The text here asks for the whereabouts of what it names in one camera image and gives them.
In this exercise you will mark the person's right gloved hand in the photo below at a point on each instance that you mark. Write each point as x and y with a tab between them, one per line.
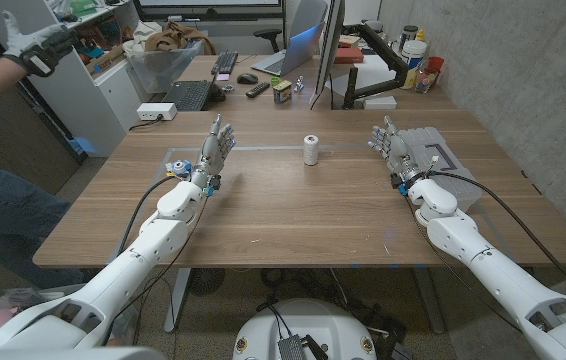
33	47

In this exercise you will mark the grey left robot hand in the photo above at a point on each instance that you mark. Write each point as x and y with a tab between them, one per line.
213	150

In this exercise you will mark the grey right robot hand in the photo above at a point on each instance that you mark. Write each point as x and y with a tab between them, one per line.
397	150

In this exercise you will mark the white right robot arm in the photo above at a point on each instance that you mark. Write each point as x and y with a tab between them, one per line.
488	270

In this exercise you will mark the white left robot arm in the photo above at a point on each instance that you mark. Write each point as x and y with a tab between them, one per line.
128	265

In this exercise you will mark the grey plastic lidded container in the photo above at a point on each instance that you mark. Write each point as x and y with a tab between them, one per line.
455	186

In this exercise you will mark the white thread spool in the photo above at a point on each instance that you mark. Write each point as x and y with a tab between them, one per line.
311	150

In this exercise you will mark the small white box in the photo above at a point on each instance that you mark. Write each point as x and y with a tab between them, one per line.
379	102

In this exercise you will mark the wide black keyboard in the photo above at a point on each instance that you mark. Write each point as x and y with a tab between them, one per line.
188	95

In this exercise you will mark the white power strip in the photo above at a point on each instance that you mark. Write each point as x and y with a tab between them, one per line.
156	111

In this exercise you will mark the pink sticky note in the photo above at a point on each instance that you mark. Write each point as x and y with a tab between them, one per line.
222	77

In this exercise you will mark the clear plastic cup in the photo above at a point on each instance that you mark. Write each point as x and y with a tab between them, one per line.
425	81

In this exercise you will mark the black remote control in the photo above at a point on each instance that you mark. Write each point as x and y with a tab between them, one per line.
257	90

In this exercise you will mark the white cabinet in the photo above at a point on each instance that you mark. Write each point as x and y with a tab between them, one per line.
88	100

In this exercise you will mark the black computer mouse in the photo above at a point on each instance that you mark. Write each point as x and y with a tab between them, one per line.
247	78

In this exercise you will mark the white paper sheet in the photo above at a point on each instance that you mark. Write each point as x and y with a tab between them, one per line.
373	72

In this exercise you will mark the narrow dark keyboard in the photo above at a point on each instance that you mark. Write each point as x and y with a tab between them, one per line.
224	62

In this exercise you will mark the small printed tin box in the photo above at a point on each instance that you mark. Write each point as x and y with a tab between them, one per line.
282	93

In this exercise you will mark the small green object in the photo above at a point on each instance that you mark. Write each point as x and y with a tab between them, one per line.
275	80

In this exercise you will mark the brown wooden cabinet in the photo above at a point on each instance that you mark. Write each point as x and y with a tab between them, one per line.
18	140

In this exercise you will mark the red cup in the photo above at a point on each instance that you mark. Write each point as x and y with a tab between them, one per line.
435	64

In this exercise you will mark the clear bin with clothes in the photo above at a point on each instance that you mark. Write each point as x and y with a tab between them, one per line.
163	70

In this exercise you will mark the white plastic jar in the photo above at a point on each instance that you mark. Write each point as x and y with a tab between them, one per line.
414	54

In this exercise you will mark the white cloth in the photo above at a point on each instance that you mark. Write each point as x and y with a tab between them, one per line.
138	40

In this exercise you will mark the red book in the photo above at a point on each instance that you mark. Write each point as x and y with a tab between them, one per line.
348	55

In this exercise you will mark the small silver clip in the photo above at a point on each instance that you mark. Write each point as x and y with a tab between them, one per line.
298	84

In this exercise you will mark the dark lidded jar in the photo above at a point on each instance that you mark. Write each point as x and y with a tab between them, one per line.
408	34

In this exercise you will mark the yellow bottle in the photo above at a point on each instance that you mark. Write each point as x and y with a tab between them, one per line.
419	35

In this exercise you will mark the brown cloth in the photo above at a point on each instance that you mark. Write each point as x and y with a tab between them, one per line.
178	37

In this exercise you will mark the small cardboard box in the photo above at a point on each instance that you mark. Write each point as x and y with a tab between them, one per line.
349	40

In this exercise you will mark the flat computer monitor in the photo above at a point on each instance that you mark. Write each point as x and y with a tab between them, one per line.
330	45

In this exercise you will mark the grey open laptop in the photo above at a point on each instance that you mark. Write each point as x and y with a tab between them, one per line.
295	52

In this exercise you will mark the black office chair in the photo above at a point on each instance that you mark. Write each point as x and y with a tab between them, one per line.
268	34

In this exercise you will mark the black floor fan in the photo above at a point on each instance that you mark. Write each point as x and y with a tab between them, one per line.
205	281

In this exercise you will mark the grey table leg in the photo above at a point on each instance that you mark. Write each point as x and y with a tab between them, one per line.
177	300
429	300

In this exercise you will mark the person in dark clothes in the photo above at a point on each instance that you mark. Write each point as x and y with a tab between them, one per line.
13	220

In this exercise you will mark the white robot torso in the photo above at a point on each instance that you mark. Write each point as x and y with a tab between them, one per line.
308	320

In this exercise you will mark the grey finned electronics box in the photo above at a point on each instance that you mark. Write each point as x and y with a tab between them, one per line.
291	348

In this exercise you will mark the black framed wall screen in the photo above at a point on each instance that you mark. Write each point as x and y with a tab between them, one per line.
213	4

